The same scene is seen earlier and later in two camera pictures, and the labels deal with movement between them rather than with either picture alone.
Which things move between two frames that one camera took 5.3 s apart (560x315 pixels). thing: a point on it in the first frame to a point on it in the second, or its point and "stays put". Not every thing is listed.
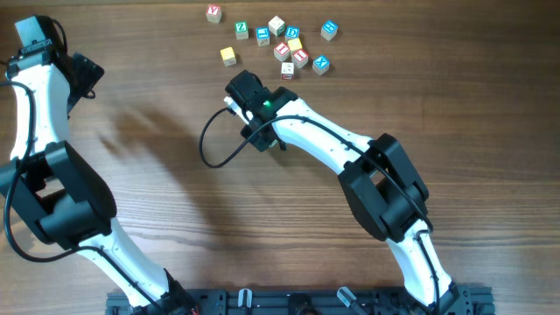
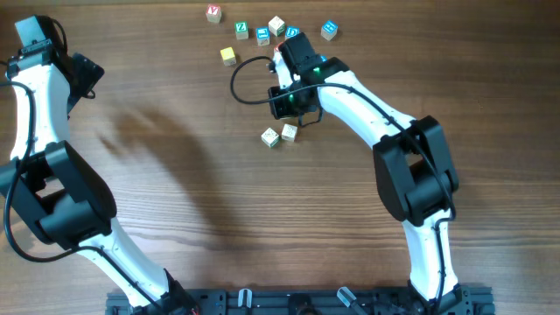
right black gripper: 248,132 to 279,108
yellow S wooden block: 228,56 stays put
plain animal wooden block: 276,26 stays put
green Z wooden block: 241,30 stays put
